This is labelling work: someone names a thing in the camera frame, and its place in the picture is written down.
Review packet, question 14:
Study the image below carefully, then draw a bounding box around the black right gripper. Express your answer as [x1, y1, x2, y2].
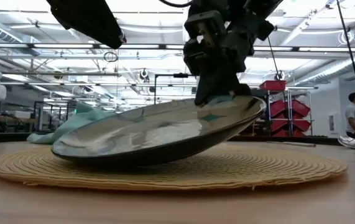
[183, 30, 256, 106]

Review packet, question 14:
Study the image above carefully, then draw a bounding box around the silver knife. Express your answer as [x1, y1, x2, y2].
[265, 141, 317, 148]

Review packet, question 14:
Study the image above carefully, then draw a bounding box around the patterned ceramic bowl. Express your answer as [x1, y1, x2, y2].
[51, 95, 267, 167]

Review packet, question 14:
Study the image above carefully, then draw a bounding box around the round woven yellow placemat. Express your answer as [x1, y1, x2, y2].
[0, 144, 349, 191]

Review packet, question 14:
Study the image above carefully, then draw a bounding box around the teal cloth napkin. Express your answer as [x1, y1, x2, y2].
[26, 102, 116, 146]

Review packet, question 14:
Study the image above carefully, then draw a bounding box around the shelf with red bins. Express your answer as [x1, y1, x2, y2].
[259, 80, 315, 138]

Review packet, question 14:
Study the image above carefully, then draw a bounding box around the thin black drop cable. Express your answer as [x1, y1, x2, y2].
[266, 35, 287, 82]

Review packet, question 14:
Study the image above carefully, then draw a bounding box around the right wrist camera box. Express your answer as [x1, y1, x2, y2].
[183, 11, 228, 47]

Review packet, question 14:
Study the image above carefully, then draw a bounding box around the thick black drop cable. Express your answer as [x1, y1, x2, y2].
[335, 0, 355, 123]

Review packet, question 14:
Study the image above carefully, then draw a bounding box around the black aluminium table frame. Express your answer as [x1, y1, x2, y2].
[0, 130, 355, 149]

